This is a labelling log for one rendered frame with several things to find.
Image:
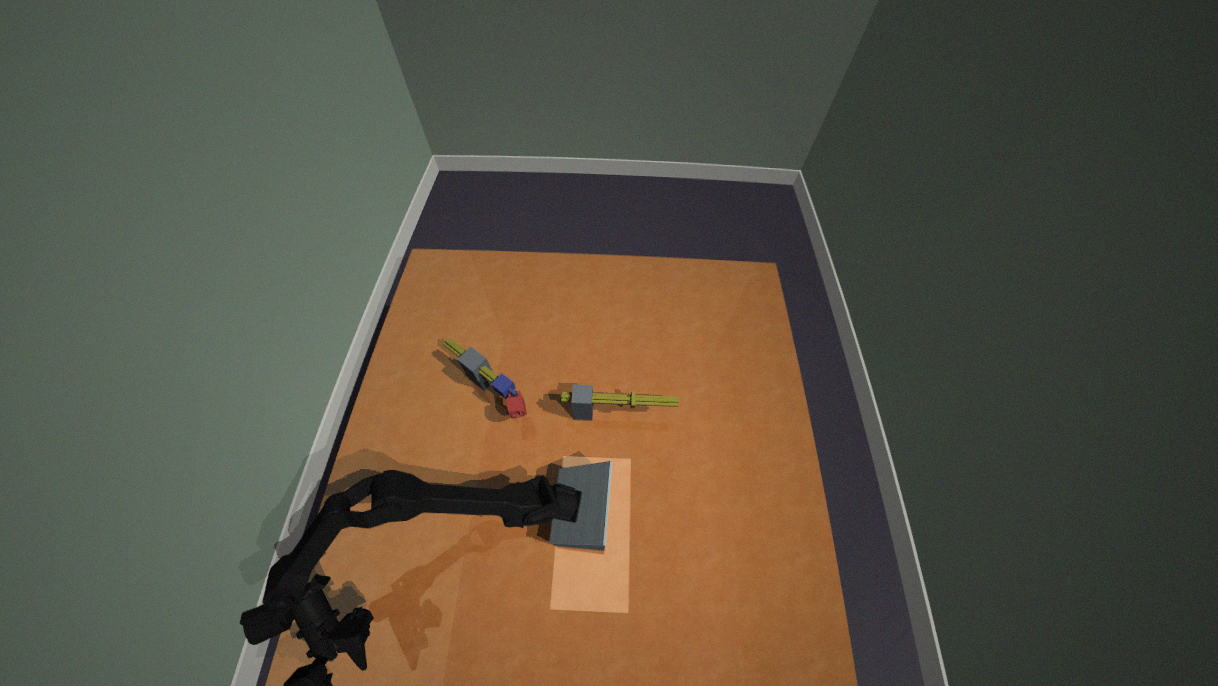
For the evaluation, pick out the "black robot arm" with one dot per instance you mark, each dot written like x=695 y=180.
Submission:
x=396 y=496

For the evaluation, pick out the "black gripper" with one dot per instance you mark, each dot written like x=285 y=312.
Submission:
x=315 y=674

